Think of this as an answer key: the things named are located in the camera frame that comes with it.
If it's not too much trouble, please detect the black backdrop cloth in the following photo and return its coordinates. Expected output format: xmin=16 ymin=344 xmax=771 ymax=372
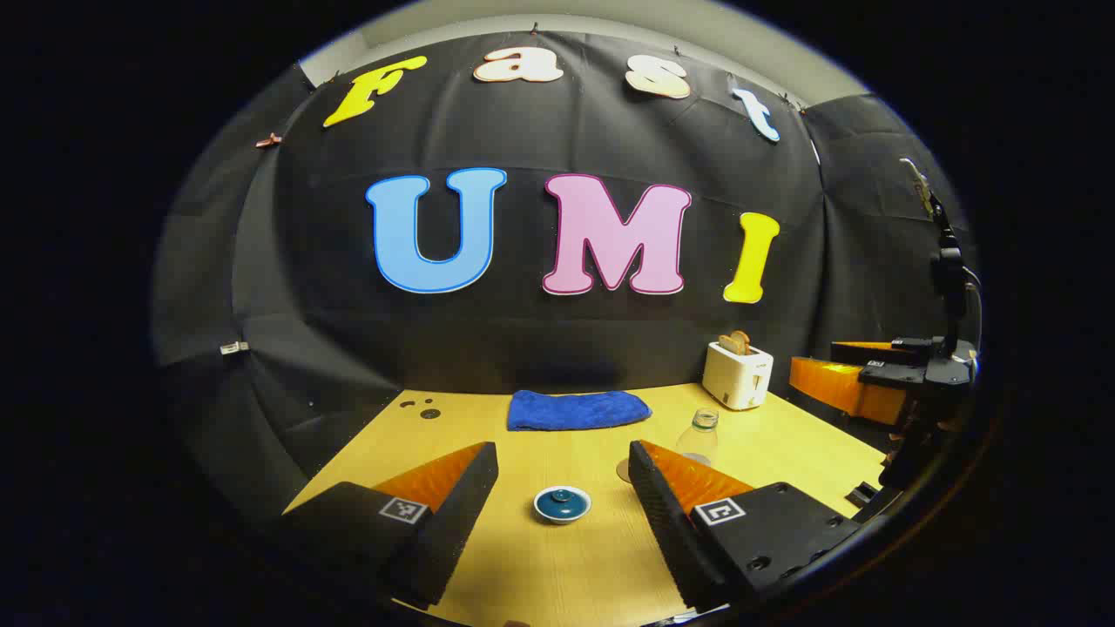
xmin=152 ymin=30 xmax=981 ymax=523

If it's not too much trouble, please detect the white toaster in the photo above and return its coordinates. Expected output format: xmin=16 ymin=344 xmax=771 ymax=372
xmin=702 ymin=341 xmax=774 ymax=411

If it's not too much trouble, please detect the blue towel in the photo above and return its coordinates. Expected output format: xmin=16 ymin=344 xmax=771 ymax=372
xmin=507 ymin=389 xmax=652 ymax=432

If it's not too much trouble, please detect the white teacup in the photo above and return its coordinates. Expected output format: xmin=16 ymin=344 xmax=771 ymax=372
xmin=533 ymin=485 xmax=593 ymax=526

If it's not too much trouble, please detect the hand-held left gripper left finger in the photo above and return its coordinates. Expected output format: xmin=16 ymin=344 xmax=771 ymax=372
xmin=280 ymin=442 xmax=499 ymax=609

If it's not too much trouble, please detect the clear plastic water bottle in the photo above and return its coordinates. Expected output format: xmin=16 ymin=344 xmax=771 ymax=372
xmin=675 ymin=408 xmax=720 ymax=467

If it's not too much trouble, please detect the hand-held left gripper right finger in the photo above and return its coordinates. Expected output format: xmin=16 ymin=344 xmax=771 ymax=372
xmin=627 ymin=440 xmax=863 ymax=615

